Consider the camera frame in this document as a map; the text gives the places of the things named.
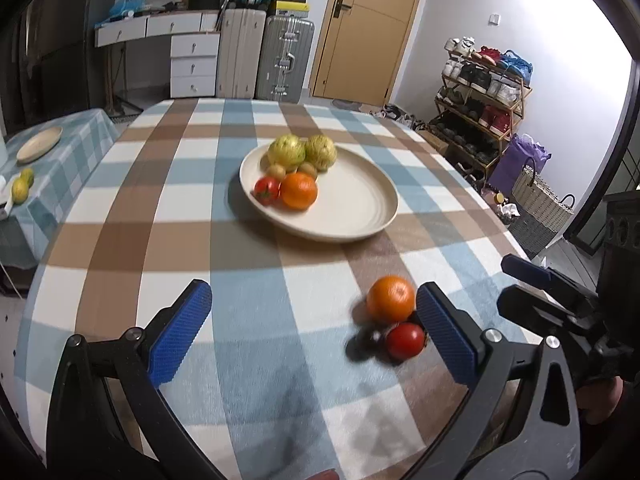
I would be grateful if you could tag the small brown longan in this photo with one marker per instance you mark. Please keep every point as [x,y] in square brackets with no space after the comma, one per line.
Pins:
[275,171]

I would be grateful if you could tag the teal checked tablecloth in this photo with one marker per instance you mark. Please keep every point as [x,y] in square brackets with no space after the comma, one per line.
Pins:
[75,160]

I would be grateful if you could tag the blue fabric bag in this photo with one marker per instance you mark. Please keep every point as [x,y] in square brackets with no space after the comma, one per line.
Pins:
[517,65]

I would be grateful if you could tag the cardboard box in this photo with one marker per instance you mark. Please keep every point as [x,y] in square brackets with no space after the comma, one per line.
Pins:
[434,141]

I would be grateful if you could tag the yellow-green apple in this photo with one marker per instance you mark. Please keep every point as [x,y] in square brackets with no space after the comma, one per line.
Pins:
[286,150]
[320,149]

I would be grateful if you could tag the shoe rack with shoes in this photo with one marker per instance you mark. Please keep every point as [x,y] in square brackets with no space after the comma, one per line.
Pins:
[480,80]

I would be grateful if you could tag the person's right hand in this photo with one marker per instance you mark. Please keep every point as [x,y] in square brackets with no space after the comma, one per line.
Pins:
[600,400]

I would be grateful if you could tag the wooden door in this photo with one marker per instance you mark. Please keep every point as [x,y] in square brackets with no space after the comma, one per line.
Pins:
[370,50]

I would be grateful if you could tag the green lime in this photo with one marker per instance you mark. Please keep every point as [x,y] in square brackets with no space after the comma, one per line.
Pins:
[26,175]

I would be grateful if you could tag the blue plastic bag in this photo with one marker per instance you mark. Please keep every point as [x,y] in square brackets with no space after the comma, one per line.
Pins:
[122,7]

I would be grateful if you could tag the silver suitcase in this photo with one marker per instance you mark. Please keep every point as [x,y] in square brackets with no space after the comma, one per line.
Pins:
[285,60]

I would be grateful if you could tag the yellow shoe box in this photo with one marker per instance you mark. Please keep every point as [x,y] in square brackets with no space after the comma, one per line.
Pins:
[289,8]

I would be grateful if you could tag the brown kiwi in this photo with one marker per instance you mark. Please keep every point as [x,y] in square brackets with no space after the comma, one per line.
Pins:
[307,168]

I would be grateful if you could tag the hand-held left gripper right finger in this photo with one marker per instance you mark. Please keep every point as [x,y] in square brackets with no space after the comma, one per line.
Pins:
[445,335]

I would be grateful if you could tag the pile of sneakers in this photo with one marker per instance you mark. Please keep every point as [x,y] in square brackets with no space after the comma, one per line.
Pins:
[397,115]

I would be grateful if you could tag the woven basket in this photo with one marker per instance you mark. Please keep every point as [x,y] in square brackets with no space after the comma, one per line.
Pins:
[542,210]

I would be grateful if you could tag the white charger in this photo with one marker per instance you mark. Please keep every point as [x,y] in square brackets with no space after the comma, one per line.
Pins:
[4,205]

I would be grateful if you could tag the dark purple plum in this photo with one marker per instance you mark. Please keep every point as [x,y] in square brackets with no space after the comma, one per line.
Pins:
[373,339]

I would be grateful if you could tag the large cream plate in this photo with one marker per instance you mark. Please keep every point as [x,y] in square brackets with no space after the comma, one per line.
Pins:
[345,200]

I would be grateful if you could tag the purple bag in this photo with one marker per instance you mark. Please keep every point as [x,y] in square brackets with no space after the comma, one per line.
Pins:
[517,160]

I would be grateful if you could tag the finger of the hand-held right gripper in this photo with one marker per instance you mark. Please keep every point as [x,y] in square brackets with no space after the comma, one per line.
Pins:
[525,269]
[530,307]

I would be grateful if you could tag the beige suitcase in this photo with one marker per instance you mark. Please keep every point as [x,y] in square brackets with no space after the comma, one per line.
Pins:
[241,55]

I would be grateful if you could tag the white desk with drawers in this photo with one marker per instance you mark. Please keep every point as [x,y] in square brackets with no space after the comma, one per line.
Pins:
[190,55]

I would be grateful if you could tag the small wooden plate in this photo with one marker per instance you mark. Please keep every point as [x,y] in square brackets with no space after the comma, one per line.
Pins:
[39,144]

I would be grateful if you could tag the grey doormat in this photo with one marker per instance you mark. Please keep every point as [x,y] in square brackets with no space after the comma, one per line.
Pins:
[350,104]

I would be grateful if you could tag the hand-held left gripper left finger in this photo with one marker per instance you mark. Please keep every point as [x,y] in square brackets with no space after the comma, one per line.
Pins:
[180,330]

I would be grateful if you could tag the orange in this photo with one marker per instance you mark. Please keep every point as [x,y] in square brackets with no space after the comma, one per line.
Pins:
[391,299]
[298,191]

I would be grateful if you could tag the white light switch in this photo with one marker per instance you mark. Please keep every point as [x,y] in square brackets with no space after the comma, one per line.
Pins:
[494,19]

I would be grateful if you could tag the grey refrigerator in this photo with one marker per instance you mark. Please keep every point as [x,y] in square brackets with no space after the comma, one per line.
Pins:
[65,10]

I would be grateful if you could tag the red tomato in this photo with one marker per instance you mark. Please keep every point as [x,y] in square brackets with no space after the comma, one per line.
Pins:
[405,341]
[266,190]

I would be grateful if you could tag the bamboo shoe rack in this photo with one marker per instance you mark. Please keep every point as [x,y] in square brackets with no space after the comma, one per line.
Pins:
[522,95]

